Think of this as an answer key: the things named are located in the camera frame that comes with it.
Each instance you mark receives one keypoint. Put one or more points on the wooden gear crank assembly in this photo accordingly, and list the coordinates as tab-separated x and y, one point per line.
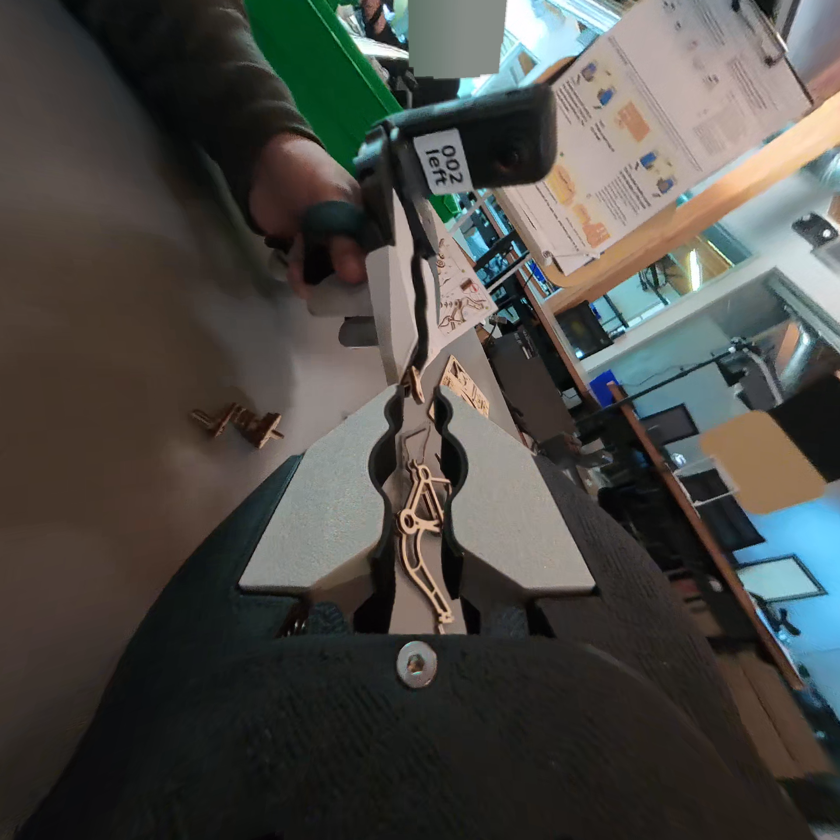
246	423

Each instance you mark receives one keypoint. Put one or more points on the wooden bicycle frame model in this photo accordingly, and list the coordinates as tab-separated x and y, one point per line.
413	522

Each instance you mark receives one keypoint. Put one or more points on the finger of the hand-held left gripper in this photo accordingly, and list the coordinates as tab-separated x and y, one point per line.
438	289
390	308

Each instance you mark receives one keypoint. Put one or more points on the person's left hand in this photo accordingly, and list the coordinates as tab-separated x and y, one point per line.
295	177

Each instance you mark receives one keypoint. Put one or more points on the assembly instruction booklet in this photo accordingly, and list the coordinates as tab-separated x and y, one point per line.
466	302

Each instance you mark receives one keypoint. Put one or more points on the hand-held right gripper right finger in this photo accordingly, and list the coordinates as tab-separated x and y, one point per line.
515	525

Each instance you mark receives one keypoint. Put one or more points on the black wall sensor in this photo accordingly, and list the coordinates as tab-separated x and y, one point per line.
814	229

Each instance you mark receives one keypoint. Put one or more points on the small wooden crank arm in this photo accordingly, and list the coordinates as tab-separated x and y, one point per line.
413	384

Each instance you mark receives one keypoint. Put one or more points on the blue storage box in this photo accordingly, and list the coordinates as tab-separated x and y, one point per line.
604	387

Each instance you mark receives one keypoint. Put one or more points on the black computer monitor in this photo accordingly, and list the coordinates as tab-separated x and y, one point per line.
584	331
669	425

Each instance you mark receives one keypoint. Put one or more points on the black equipment box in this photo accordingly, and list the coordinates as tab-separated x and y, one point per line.
531	387

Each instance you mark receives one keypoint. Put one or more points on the black panel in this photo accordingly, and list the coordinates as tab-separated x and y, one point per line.
810	433

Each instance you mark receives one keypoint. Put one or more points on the plywood display stand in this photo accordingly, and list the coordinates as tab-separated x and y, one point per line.
761	463

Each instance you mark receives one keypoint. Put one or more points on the long wooden desk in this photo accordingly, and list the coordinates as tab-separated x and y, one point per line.
695	525

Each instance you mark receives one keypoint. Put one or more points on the person's left forearm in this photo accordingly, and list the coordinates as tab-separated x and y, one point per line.
197	79

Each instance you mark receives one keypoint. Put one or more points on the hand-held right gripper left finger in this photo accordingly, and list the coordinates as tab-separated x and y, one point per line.
321	518

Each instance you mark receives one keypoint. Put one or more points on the wooden parts sheet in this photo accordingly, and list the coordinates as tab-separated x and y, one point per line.
466	387

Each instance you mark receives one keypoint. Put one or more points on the clipboard with instruction sheet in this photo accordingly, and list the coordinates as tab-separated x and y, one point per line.
656	246

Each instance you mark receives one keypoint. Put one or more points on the green plastic bin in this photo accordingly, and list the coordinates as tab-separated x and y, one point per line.
315	59

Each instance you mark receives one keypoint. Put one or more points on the silver ventilation duct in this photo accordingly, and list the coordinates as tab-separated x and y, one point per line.
828	169
810	358

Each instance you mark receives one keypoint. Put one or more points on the instruction sheet on clipboard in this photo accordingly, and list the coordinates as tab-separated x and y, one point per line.
656	118

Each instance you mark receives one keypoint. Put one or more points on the black camera boom stand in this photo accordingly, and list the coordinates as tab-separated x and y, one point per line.
741	367

